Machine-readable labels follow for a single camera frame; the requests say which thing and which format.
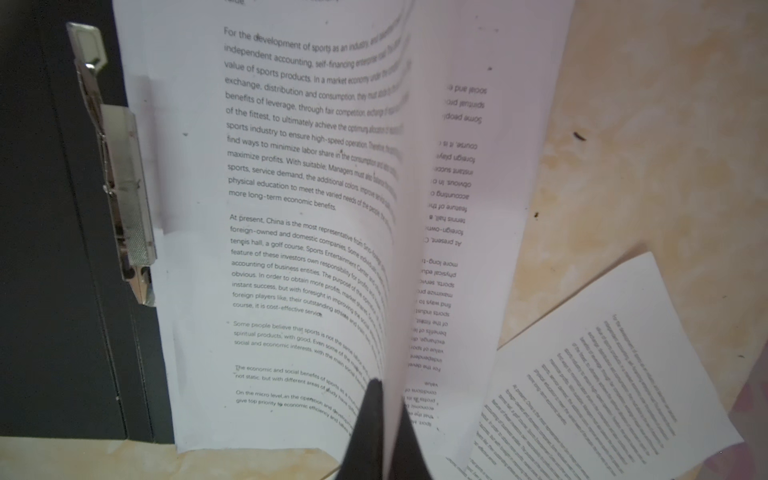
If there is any white and black folder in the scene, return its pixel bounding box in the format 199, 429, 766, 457
1, 1, 173, 444

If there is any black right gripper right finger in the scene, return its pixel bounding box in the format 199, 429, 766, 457
388, 404, 432, 480

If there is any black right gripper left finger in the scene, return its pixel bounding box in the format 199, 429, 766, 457
335, 379, 384, 480

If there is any printed paper sheet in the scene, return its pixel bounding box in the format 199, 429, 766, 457
404, 1, 574, 479
114, 1, 412, 457
430, 253, 741, 479

